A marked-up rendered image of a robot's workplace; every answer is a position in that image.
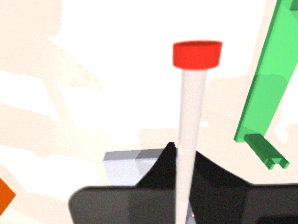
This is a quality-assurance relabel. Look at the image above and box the white pin with red cap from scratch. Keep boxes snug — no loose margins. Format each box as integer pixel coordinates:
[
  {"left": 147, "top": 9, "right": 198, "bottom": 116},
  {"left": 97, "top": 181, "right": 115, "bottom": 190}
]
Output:
[{"left": 172, "top": 40, "right": 223, "bottom": 224}]

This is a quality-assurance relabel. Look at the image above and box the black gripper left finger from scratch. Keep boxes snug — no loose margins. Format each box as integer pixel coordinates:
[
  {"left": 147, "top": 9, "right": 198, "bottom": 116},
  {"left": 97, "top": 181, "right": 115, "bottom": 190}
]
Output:
[{"left": 67, "top": 142, "right": 177, "bottom": 224}]

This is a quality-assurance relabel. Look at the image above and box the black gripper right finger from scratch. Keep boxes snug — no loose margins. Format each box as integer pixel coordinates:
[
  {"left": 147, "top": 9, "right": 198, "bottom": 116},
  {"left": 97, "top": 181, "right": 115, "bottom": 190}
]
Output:
[{"left": 189, "top": 150, "right": 298, "bottom": 224}]

